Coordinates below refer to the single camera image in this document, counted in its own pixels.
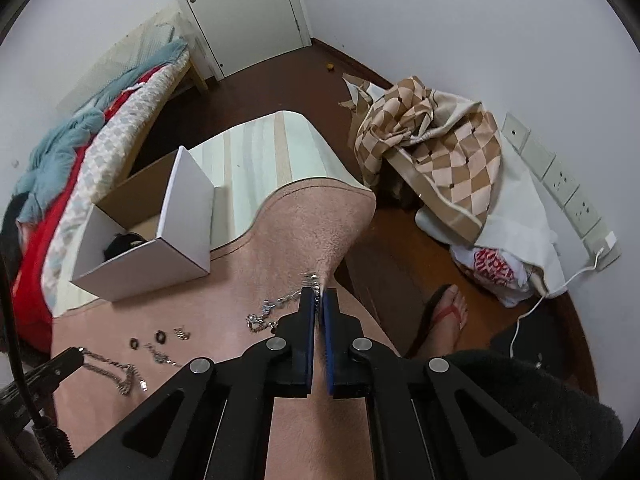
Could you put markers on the small silver earring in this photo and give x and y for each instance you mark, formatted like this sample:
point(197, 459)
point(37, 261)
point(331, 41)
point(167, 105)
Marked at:
point(181, 333)

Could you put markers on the person's foot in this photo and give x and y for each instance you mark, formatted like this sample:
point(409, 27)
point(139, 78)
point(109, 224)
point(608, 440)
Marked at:
point(447, 317)

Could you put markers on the red printed plastic bag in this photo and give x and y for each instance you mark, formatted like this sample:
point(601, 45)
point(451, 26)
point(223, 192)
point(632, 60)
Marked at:
point(492, 265)

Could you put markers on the black item in box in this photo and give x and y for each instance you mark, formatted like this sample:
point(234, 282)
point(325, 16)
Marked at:
point(122, 245)

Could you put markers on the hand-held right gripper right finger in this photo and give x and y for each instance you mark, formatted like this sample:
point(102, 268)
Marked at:
point(329, 317)

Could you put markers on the striped light table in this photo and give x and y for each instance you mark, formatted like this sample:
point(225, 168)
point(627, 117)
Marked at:
point(260, 145)

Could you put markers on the person's dark clothing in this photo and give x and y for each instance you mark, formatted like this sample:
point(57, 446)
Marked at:
point(540, 410)

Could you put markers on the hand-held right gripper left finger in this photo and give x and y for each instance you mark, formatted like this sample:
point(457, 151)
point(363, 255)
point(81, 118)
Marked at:
point(310, 310)

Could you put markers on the bed with colourful blankets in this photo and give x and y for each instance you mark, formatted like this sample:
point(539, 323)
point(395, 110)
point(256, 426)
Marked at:
point(40, 255)

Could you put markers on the black object on floor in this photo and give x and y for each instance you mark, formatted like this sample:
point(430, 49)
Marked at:
point(525, 340)

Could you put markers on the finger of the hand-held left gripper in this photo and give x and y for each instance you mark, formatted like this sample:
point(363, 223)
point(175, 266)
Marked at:
point(60, 364)

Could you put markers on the foot in red flip-flop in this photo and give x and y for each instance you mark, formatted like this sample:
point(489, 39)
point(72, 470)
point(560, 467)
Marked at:
point(425, 320)

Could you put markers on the white cloth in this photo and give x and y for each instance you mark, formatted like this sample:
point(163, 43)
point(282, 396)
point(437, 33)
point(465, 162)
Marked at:
point(520, 210)

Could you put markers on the patterned white quilt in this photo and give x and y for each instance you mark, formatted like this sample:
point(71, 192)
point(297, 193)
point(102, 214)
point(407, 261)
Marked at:
point(125, 125)

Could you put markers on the teal blanket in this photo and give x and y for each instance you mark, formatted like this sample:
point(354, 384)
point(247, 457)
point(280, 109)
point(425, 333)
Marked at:
point(60, 145)

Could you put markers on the white door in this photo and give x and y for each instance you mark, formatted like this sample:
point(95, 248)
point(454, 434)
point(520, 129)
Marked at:
point(235, 10)

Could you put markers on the white charger plug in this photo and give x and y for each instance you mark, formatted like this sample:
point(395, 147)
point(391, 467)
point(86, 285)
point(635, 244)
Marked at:
point(607, 244)

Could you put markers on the white wall socket panel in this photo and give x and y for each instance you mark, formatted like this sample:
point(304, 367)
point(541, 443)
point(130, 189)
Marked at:
point(560, 180)

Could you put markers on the white cardboard box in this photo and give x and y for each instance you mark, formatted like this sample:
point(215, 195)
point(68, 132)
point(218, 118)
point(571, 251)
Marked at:
point(185, 200)

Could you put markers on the pink velvet mat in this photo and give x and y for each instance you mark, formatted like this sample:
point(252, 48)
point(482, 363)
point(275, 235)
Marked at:
point(300, 230)

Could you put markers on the brown checkered cloth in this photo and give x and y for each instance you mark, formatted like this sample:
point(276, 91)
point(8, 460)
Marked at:
point(415, 110)

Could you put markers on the wooden bed frame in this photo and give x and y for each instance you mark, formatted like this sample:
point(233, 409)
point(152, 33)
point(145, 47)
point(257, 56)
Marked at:
point(192, 72)

